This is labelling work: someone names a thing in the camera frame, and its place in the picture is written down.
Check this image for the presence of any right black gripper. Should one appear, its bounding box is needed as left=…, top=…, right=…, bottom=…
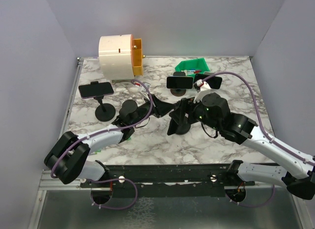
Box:
left=170, top=94, right=221, bottom=131

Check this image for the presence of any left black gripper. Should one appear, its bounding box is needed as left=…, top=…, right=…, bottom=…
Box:
left=130, top=93, right=175, bottom=126

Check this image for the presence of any black phone stand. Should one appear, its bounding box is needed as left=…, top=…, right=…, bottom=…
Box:
left=94, top=96, right=116, bottom=122
left=175, top=121, right=191, bottom=135

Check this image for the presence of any black phone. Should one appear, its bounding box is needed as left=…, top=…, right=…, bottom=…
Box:
left=167, top=118, right=178, bottom=135

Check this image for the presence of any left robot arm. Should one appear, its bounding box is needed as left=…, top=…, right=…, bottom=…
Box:
left=44, top=95, right=175, bottom=187

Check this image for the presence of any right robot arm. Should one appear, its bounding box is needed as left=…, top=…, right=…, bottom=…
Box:
left=167, top=93, right=315, bottom=200

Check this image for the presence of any round wooden base stand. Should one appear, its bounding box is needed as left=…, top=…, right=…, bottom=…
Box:
left=170, top=89, right=186, bottom=97

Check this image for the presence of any phone on wooden stand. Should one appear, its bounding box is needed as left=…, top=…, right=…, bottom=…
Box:
left=166, top=76, right=194, bottom=89

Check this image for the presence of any silver phone stand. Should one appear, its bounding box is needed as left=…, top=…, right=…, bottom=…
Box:
left=203, top=71, right=214, bottom=76

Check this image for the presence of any green plastic bin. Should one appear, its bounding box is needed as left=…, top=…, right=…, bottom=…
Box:
left=175, top=58, right=210, bottom=77

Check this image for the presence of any orange drawer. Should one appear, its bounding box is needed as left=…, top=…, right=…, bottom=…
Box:
left=132, top=38, right=143, bottom=76

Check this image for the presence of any white cylindrical drawer box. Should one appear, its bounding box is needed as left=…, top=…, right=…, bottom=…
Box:
left=98, top=34, right=134, bottom=81

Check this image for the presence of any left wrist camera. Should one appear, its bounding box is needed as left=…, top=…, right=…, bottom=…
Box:
left=134, top=82, right=151, bottom=99

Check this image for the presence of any black mounting rail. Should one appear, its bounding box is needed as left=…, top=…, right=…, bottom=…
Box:
left=80, top=164, right=244, bottom=198

